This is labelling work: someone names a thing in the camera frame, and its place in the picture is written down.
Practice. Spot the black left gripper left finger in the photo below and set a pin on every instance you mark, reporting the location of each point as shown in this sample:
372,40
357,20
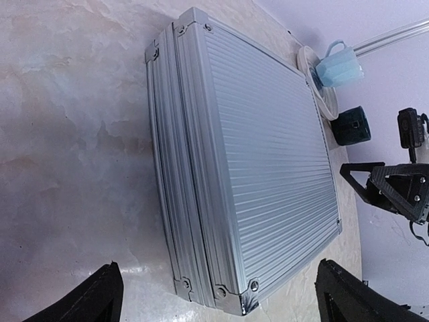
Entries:
98,298

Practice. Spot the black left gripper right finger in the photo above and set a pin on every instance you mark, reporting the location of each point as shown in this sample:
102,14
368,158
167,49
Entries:
343,297

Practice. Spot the aluminium poker case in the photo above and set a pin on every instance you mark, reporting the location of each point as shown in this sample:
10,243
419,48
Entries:
246,186

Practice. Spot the dark green mug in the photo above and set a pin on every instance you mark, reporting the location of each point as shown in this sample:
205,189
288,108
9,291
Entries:
351,127

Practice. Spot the white swirl plate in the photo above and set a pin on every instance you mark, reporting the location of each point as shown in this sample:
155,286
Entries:
325,97

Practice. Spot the light blue ribbed cup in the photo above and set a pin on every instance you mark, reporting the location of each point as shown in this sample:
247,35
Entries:
339,66

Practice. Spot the right aluminium frame post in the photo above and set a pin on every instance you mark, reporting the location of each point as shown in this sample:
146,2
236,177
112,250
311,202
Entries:
391,37

